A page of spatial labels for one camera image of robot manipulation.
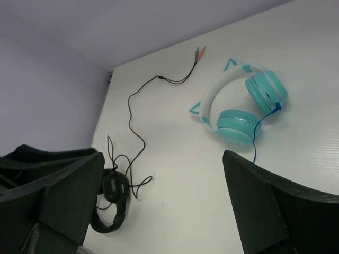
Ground teal cat ear headphones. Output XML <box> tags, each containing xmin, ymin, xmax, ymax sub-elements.
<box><xmin>187</xmin><ymin>58</ymin><xmax>289</xmax><ymax>152</ymax></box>

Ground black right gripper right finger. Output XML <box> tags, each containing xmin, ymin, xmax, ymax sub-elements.
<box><xmin>222</xmin><ymin>150</ymin><xmax>338</xmax><ymax>253</ymax></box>

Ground black headphone cable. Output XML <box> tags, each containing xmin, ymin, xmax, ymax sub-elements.
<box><xmin>106</xmin><ymin>46</ymin><xmax>207</xmax><ymax>210</ymax></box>

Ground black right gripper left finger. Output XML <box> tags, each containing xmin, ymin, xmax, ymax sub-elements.
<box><xmin>1</xmin><ymin>144</ymin><xmax>104</xmax><ymax>253</ymax></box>

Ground black headphones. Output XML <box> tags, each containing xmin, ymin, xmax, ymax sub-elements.
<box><xmin>90</xmin><ymin>169</ymin><xmax>130</xmax><ymax>233</ymax></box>

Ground blue headphone cable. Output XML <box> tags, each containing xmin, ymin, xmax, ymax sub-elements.
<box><xmin>252</xmin><ymin>102</ymin><xmax>282</xmax><ymax>164</ymax></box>

